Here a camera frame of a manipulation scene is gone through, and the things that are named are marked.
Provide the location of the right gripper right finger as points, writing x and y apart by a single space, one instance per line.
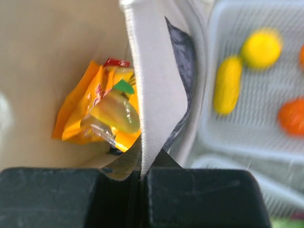
203 198

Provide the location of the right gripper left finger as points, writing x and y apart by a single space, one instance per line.
67 198

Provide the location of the orange gummy snack bag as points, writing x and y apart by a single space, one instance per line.
102 107

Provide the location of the beige canvas tote bag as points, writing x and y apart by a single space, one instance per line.
45 48

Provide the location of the red candy bag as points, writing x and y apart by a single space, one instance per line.
116 62

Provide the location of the back white perforated basket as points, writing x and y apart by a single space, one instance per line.
251 129

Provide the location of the white perforated basket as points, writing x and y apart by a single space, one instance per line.
251 129
280 200

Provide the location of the front white perforated basket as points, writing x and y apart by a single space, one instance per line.
280 200

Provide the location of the yellow mango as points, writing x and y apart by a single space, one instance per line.
227 85

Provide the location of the orange fruit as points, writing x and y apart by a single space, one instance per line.
290 117

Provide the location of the yellow lemon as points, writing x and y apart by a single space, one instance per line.
262 49

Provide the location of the red tomato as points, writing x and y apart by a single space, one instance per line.
301 57

